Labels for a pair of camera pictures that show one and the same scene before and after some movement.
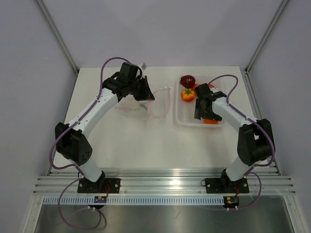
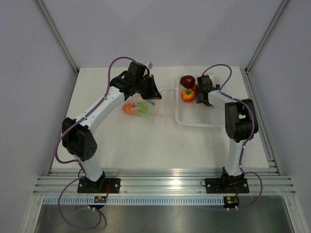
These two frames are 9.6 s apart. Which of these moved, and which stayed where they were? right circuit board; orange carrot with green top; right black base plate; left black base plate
Moved: orange carrot with green top
Stayed: left black base plate; right black base plate; right circuit board
